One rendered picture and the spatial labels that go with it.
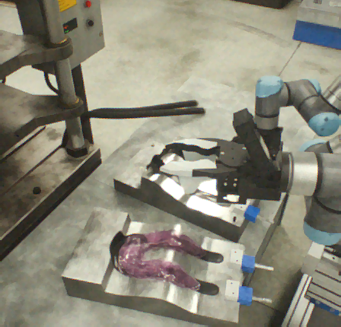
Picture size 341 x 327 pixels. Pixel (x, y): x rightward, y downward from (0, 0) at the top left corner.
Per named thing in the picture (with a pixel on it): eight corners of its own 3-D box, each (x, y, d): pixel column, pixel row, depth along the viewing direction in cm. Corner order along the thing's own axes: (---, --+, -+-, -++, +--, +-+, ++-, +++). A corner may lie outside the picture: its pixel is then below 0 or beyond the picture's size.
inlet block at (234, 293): (270, 298, 118) (273, 288, 114) (269, 314, 114) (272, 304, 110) (224, 289, 120) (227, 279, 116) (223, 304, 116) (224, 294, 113)
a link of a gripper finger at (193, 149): (164, 167, 76) (211, 179, 73) (164, 140, 73) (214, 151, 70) (170, 158, 78) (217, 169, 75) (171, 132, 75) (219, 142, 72)
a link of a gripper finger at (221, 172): (193, 182, 65) (246, 178, 66) (194, 175, 64) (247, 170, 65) (187, 166, 69) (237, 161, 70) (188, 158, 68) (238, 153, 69)
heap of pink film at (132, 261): (207, 246, 127) (208, 230, 122) (198, 296, 115) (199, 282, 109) (128, 231, 132) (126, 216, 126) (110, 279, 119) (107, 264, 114)
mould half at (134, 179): (264, 193, 152) (269, 167, 143) (237, 243, 135) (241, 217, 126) (151, 150, 170) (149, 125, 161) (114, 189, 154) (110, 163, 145)
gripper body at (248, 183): (211, 203, 70) (282, 209, 69) (215, 162, 65) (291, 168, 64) (212, 176, 76) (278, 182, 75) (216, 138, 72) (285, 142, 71)
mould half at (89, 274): (243, 255, 132) (247, 233, 125) (235, 331, 113) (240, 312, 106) (97, 227, 140) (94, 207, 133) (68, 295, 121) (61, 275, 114)
